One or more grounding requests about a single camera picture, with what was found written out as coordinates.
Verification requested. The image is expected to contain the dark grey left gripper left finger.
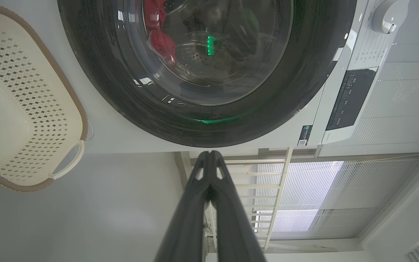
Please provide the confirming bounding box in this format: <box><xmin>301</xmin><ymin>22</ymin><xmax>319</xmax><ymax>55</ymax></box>
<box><xmin>154</xmin><ymin>151</ymin><xmax>214</xmax><ymax>262</ymax></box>

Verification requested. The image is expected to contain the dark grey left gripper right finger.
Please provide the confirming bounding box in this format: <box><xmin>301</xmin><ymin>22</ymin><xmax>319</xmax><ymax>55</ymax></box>
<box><xmin>211</xmin><ymin>151</ymin><xmax>267</xmax><ymax>262</ymax></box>

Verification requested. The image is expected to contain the red cloth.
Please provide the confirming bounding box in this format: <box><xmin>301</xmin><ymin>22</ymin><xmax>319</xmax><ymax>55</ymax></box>
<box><xmin>143</xmin><ymin>0</ymin><xmax>177</xmax><ymax>67</ymax></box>

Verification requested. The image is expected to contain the round glass washer door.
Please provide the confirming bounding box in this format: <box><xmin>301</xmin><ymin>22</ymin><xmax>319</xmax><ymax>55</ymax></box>
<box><xmin>57</xmin><ymin>0</ymin><xmax>358</xmax><ymax>148</ymax></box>

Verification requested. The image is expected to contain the white front-load washing machine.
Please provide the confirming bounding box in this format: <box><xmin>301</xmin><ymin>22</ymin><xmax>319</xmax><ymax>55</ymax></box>
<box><xmin>0</xmin><ymin>0</ymin><xmax>411</xmax><ymax>158</ymax></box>

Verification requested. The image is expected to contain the washing machine drum with clothes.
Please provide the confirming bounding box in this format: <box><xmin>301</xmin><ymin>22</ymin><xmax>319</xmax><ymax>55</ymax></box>
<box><xmin>160</xmin><ymin>0</ymin><xmax>279</xmax><ymax>88</ymax></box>

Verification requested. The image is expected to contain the black washer display panel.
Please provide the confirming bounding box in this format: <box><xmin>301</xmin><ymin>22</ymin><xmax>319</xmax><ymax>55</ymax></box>
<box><xmin>325</xmin><ymin>67</ymin><xmax>379</xmax><ymax>131</ymax></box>

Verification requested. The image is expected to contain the cream laundry basket brown rim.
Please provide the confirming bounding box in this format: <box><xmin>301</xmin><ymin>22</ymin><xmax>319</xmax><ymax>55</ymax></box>
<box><xmin>0</xmin><ymin>3</ymin><xmax>88</xmax><ymax>192</ymax></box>

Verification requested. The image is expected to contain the white washing machine control dial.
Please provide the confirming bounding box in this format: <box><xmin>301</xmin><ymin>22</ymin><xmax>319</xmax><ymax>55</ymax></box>
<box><xmin>371</xmin><ymin>0</ymin><xmax>411</xmax><ymax>34</ymax></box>

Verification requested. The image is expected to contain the white metal railing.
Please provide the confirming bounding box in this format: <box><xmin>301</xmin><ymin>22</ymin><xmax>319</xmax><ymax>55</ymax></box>
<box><xmin>175</xmin><ymin>147</ymin><xmax>419</xmax><ymax>252</ymax></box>

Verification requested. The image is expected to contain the small barcode sticker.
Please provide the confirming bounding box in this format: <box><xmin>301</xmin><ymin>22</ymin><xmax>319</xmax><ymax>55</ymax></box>
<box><xmin>297</xmin><ymin>125</ymin><xmax>313</xmax><ymax>147</ymax></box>

